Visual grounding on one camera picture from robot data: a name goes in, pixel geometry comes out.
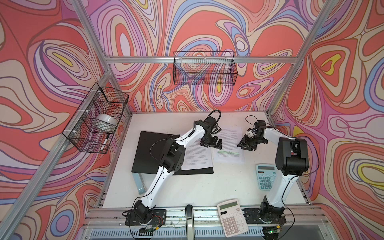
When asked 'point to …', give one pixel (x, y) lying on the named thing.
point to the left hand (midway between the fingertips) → (217, 146)
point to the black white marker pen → (105, 142)
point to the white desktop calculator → (232, 217)
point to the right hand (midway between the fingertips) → (241, 148)
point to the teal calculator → (266, 173)
